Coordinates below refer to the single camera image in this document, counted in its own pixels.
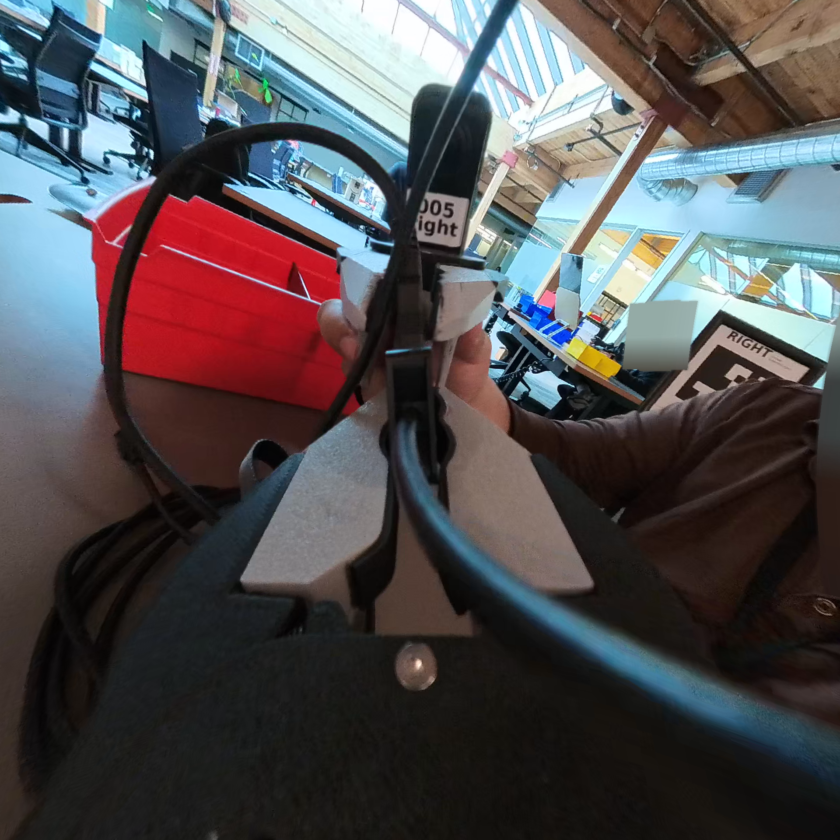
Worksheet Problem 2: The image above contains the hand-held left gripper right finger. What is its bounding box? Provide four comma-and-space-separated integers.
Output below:
430, 386, 597, 614

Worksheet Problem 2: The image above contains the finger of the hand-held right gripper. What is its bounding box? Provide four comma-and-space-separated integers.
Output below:
336, 258, 395, 358
430, 264, 496, 388

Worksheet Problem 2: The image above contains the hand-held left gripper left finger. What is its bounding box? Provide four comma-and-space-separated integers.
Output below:
238, 390, 398, 608

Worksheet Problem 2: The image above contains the thick black usb cable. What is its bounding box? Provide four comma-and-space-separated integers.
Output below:
384, 346, 840, 788

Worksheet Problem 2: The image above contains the thin black cable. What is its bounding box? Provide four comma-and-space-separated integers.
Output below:
325, 0, 522, 427

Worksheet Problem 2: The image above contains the red plastic bin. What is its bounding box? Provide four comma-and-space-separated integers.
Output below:
85, 177, 362, 416

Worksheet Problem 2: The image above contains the long black cable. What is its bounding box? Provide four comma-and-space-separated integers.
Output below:
20, 121, 411, 795

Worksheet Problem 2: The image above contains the person's right forearm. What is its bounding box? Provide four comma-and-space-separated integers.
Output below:
508, 377, 828, 526

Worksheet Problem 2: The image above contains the person's right hand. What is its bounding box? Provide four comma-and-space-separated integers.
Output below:
317, 298, 514, 435

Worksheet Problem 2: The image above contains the blue plastic bin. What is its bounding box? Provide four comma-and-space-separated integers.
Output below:
515, 294, 575, 347

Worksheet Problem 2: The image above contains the grey office desk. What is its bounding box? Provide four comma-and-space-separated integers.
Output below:
223, 180, 395, 253

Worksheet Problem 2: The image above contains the yellow plastic bin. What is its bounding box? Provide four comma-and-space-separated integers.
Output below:
564, 336, 622, 379

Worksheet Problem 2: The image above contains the person's torso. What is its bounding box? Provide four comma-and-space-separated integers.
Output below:
617, 387, 840, 729

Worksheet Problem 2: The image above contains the black office chair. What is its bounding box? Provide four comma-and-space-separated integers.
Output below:
0, 7, 106, 188
141, 39, 206, 177

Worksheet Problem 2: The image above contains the framed marker sign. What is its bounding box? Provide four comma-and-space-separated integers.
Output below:
640, 310, 828, 414

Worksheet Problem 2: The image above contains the silver ventilation duct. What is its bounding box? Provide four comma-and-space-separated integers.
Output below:
637, 125, 840, 206

